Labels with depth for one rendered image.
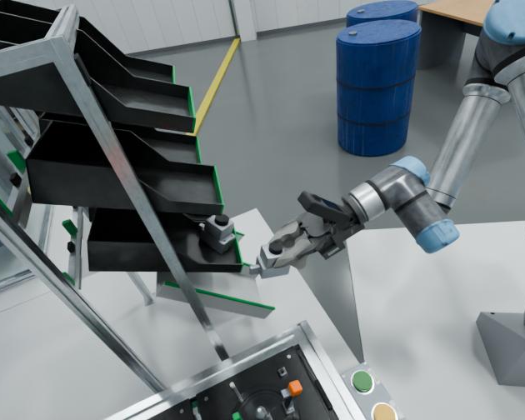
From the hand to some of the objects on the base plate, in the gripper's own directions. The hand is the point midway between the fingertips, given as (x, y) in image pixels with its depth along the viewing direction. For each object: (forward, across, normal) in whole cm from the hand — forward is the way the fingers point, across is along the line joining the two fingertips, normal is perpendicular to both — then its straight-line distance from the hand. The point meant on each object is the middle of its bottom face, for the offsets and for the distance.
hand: (272, 252), depth 69 cm
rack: (+36, +14, -23) cm, 45 cm away
